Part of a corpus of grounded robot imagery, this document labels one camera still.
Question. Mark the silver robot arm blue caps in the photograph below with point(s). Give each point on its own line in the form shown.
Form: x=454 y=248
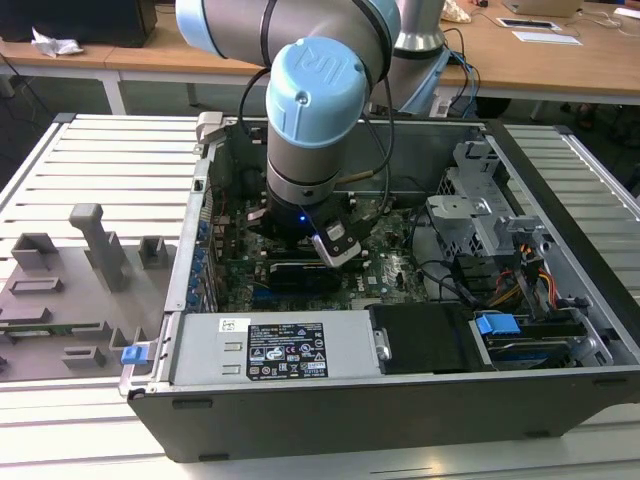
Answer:
x=310 y=125

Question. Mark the black graphics card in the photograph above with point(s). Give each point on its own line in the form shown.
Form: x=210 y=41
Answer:
x=300 y=280

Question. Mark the green motherboard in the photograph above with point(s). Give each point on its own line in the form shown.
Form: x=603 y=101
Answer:
x=380 y=280

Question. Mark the black white rating label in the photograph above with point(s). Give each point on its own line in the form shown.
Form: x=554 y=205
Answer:
x=287 y=352

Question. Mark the grey plastic case latch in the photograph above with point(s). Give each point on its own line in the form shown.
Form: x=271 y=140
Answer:
x=212 y=125

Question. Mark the silver power supply box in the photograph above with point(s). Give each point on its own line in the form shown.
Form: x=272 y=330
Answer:
x=200 y=350

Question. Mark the silver perforated drive cage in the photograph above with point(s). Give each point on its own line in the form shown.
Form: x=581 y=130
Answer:
x=460 y=210

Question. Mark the black plastic shroud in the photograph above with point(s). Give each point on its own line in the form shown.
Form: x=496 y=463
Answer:
x=425 y=340

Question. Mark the pale blue teach pendant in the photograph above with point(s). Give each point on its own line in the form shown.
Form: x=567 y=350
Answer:
x=425 y=85

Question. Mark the black silver PC case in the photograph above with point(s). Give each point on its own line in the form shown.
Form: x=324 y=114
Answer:
x=350 y=425

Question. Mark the blue plastic latch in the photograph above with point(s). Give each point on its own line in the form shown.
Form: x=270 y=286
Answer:
x=134 y=356

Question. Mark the hard disk in blue carrier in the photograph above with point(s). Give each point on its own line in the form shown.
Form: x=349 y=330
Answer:
x=497 y=327

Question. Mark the grey parts rack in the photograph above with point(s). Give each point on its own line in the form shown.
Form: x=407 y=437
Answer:
x=60 y=305

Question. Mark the green RAM stick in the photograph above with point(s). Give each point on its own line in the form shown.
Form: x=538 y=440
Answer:
x=65 y=327

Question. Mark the beige shell shaped object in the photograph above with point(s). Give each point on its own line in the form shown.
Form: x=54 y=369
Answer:
x=457 y=12

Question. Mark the crumpled white paper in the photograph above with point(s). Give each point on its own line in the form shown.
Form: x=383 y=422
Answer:
x=55 y=44

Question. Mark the black computer box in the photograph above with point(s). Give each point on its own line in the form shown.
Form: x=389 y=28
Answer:
x=75 y=20

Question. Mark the white framed tablet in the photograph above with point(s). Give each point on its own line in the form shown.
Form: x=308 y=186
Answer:
x=527 y=23

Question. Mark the white paper sheet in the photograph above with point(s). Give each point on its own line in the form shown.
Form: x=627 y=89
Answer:
x=547 y=38

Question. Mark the silver laptop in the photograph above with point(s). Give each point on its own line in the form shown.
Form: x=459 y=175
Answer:
x=542 y=7

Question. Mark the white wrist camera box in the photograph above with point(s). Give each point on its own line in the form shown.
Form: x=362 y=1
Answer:
x=340 y=247

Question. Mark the wooden desk white frame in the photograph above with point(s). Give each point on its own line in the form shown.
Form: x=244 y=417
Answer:
x=150 y=60
x=550 y=65

